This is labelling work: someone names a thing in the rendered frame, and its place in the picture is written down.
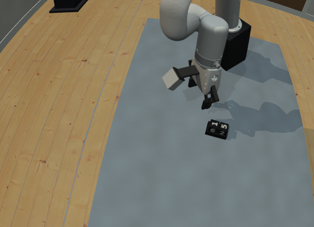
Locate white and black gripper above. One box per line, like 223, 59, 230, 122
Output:
188, 56, 221, 110

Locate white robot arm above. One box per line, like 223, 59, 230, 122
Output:
159, 0, 242, 91

